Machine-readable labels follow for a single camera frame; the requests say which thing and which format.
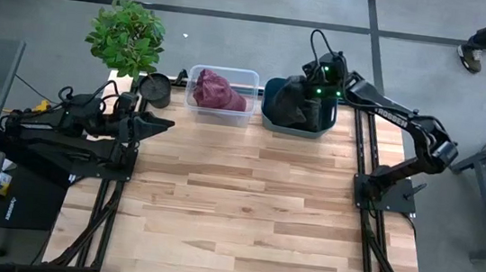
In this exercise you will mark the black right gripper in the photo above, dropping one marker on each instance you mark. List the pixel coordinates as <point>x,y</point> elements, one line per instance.
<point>327,90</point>

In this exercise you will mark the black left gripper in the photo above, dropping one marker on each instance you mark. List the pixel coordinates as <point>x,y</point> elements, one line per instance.
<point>128,126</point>

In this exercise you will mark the dark grey baseball cap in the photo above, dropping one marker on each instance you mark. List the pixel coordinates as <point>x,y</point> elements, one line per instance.
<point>313,118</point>
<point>287,100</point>

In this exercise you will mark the maroon baseball cap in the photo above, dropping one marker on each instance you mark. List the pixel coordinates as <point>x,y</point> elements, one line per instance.
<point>238,104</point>
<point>209,89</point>

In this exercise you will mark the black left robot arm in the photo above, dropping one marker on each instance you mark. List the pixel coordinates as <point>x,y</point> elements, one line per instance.
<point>82,114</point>

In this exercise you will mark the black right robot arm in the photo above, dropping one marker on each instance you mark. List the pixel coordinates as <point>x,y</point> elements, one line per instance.
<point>390,115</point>

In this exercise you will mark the teal plastic bin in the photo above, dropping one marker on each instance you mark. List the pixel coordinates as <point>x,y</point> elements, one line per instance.
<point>328,118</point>

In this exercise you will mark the small black clamp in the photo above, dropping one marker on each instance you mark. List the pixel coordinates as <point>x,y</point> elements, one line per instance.
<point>181,77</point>

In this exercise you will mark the clear plastic bin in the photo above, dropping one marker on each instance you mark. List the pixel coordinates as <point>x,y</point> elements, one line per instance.
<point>220,117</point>

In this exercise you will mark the green potted plant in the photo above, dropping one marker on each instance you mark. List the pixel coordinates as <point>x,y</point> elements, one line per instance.
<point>126,38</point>

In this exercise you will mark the black controller box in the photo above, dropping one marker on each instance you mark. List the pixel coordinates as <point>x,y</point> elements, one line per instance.
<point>32,204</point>

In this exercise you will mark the white yellow small container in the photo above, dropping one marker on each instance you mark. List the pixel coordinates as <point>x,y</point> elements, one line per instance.
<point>3,183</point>

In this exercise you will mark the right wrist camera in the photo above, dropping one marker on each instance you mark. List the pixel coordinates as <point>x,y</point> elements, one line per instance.
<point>332,66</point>

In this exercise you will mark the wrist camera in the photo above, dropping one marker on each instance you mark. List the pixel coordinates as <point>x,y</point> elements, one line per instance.
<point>127,102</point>
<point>332,66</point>

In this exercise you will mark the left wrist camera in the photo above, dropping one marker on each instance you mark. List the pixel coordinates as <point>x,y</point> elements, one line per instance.
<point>127,102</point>

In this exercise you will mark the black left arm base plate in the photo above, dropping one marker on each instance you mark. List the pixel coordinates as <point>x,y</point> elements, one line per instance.
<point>126,173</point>

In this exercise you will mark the black metal table frame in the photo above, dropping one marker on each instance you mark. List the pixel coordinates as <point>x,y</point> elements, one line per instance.
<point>117,195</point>

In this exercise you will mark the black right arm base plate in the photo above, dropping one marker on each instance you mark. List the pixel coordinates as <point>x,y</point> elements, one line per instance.
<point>403,206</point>

